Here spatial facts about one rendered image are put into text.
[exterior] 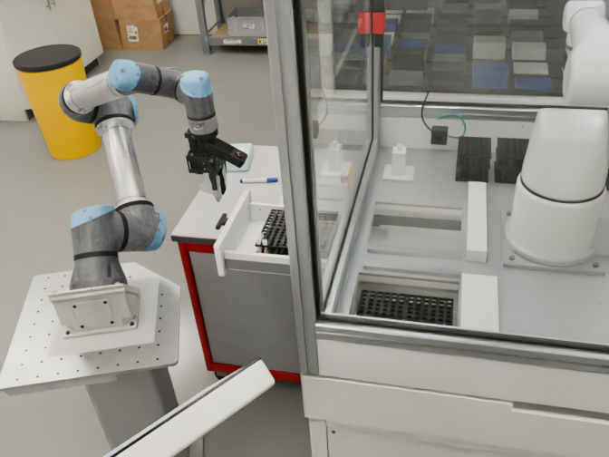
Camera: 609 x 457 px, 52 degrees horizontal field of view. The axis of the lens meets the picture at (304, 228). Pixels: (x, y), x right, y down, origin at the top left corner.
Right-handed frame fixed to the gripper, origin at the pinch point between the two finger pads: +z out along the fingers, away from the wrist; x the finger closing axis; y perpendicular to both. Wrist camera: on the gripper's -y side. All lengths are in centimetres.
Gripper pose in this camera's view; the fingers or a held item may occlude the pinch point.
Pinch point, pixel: (222, 194)
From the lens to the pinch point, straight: 176.7
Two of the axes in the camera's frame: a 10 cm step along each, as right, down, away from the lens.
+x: -2.2, 5.8, -7.8
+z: 0.7, 8.1, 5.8
